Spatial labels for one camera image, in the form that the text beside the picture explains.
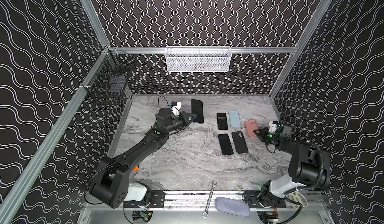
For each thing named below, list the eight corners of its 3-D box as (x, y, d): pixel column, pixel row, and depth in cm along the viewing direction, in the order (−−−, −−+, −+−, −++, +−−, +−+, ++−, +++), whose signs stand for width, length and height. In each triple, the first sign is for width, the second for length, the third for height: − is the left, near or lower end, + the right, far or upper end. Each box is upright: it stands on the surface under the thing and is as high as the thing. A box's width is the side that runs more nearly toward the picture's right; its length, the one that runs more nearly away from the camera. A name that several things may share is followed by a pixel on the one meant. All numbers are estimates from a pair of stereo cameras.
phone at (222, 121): (217, 129, 103) (218, 128, 102) (216, 114, 112) (216, 112, 111) (228, 129, 103) (228, 128, 102) (225, 114, 112) (226, 112, 110)
